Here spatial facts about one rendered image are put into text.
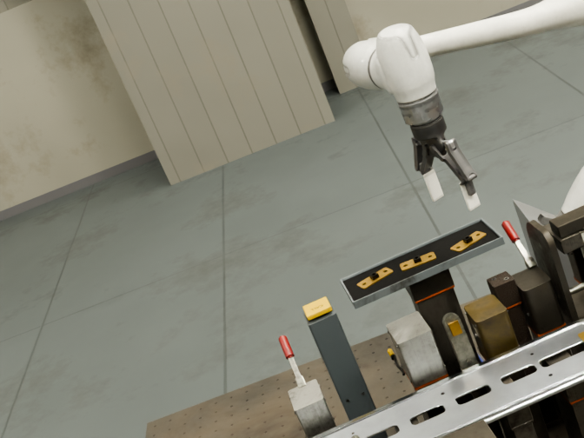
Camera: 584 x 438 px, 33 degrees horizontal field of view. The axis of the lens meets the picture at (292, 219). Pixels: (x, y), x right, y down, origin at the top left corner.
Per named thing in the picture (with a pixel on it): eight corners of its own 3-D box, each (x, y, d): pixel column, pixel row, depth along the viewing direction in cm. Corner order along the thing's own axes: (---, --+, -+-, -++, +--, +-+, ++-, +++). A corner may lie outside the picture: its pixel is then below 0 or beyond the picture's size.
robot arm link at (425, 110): (412, 105, 207) (421, 130, 209) (445, 86, 210) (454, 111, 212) (388, 102, 215) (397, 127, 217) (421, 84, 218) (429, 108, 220)
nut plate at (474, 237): (460, 252, 222) (458, 248, 222) (449, 249, 226) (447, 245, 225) (487, 235, 225) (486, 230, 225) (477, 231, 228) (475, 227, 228)
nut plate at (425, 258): (401, 271, 225) (400, 267, 224) (399, 265, 228) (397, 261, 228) (436, 258, 224) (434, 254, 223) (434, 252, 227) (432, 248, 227)
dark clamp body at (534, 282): (569, 431, 226) (522, 292, 213) (547, 406, 237) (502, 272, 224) (598, 419, 227) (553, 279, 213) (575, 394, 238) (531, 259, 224)
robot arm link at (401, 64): (449, 84, 209) (416, 81, 221) (426, 16, 203) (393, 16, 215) (409, 107, 206) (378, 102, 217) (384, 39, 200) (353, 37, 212)
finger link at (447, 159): (441, 140, 217) (443, 136, 216) (474, 177, 213) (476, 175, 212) (428, 149, 216) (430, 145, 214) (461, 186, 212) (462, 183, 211)
